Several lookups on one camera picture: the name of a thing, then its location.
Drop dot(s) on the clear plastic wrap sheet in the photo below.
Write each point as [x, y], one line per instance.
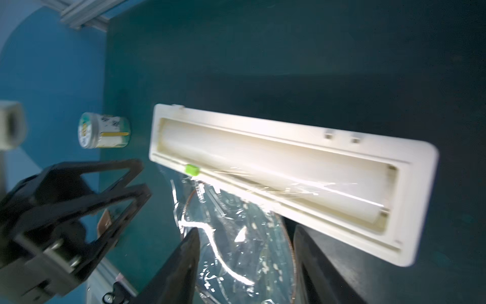
[317, 279]

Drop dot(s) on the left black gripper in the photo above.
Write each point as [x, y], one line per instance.
[51, 255]

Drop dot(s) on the aluminium back frame bar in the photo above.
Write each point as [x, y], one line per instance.
[85, 13]

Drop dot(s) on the white plastic wrap dispenser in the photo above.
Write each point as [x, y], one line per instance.
[369, 191]

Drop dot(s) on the round grey glass plate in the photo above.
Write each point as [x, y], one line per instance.
[246, 255]

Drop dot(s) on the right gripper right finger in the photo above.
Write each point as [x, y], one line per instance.
[448, 269]

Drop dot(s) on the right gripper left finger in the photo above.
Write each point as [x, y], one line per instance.
[175, 281]

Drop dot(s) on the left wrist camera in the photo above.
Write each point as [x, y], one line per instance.
[13, 125]

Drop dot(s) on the brown slotted spatula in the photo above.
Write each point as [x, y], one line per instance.
[104, 223]

